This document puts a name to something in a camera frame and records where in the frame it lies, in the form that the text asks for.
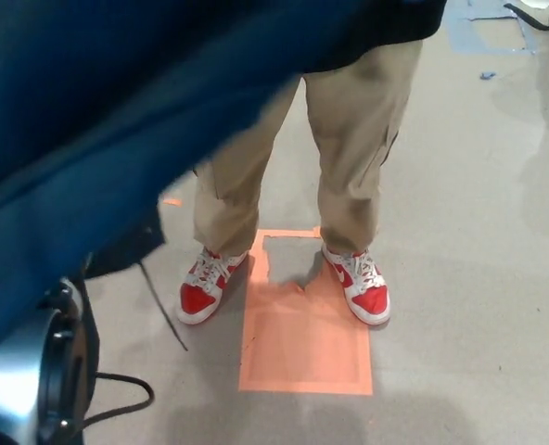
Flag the black sweater of person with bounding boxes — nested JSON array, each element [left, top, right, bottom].
[[297, 0, 442, 78]]

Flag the khaki trousers of person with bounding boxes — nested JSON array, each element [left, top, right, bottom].
[[193, 39, 425, 256]]

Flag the person's left red white sneaker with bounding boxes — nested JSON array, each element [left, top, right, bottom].
[[321, 243, 391, 325]]

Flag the navy blue coat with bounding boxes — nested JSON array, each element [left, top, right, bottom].
[[0, 0, 364, 362]]

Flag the black robot wrist cable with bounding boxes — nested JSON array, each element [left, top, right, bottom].
[[82, 370, 155, 430]]

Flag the person's right red white sneaker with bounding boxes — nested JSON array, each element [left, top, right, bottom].
[[176, 247, 250, 325]]

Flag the blue tape floor marking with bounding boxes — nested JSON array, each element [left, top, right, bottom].
[[448, 0, 538, 57]]

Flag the robot left black hand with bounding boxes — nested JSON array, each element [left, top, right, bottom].
[[35, 275, 102, 445]]

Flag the person's red white sneaker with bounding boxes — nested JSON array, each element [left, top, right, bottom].
[[176, 247, 250, 325], [321, 243, 391, 325]]

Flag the black floor cable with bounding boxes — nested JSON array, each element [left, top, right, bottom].
[[504, 2, 549, 33]]

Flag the orange tape floor marker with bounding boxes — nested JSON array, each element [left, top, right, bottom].
[[237, 226, 374, 396]]

